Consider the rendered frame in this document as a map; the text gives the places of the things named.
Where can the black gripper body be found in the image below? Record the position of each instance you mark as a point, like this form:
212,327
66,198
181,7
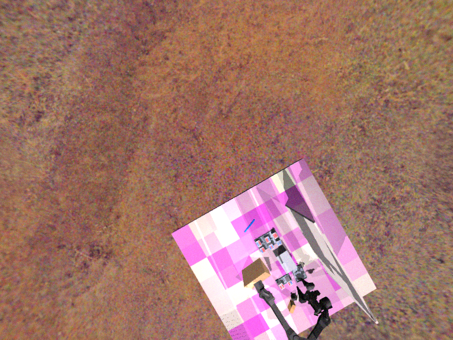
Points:
308,295

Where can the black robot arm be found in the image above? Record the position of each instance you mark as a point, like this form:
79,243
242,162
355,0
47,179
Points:
322,321

